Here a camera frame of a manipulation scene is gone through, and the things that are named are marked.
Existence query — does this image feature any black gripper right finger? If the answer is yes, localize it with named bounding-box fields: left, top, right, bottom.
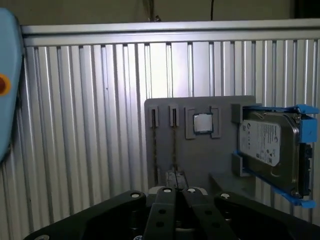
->
left=176, top=170, right=320, bottom=240

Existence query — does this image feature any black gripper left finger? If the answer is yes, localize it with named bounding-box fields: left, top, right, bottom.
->
left=23, top=170, right=177, bottom=240

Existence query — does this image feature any grey parts rack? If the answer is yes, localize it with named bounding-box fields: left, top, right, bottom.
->
left=144, top=95, right=263, bottom=201

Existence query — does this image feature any silver CPU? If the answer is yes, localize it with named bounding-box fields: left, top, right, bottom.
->
left=193, top=112, right=214, bottom=135

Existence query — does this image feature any silver hard disk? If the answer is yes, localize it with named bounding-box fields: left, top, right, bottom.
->
left=238, top=111, right=312, bottom=200

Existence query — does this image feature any blue disk carrier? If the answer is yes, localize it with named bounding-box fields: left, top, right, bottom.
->
left=232, top=103, right=320, bottom=208

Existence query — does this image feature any pale blue teach pendant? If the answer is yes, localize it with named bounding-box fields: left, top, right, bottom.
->
left=0, top=6, right=25, bottom=165

